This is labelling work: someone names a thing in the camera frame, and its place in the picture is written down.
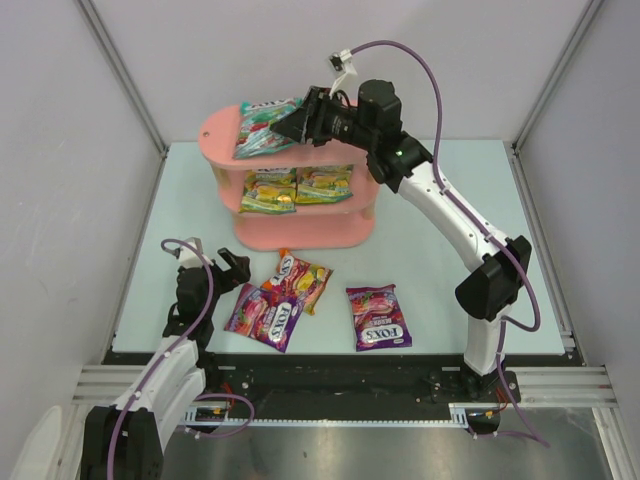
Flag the teal Fox's candy bag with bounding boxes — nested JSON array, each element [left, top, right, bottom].
[[233, 97, 302, 159]]

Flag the orange Fox's candy bag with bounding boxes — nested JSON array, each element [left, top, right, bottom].
[[261, 249, 333, 315]]

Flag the yellow-green Fox's candy bag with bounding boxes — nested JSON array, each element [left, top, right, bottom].
[[296, 165, 354, 205]]

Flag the green Fox's candy bag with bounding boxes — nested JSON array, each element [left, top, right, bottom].
[[239, 168, 297, 215]]

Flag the purple fox's bag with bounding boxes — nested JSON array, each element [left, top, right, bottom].
[[224, 283, 303, 353], [346, 284, 413, 352]]

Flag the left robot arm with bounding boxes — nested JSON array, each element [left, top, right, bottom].
[[79, 238, 251, 479]]

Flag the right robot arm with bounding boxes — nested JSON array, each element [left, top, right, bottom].
[[270, 80, 532, 376]]

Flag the pink three-tier wooden shelf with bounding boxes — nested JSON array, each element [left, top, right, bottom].
[[199, 105, 379, 250]]

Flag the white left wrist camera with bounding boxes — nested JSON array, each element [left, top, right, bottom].
[[177, 237, 204, 269]]

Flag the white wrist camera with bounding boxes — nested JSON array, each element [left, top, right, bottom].
[[177, 237, 204, 269], [328, 49, 358, 96]]

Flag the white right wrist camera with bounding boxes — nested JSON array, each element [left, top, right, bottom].
[[328, 49, 358, 96]]

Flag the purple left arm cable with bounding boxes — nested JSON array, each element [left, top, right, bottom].
[[107, 239, 216, 480]]

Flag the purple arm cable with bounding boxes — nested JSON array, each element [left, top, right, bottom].
[[107, 239, 216, 480], [349, 39, 541, 332]]

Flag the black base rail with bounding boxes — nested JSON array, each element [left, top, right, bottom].
[[180, 353, 521, 427]]

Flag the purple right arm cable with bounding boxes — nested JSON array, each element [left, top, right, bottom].
[[349, 39, 541, 332]]

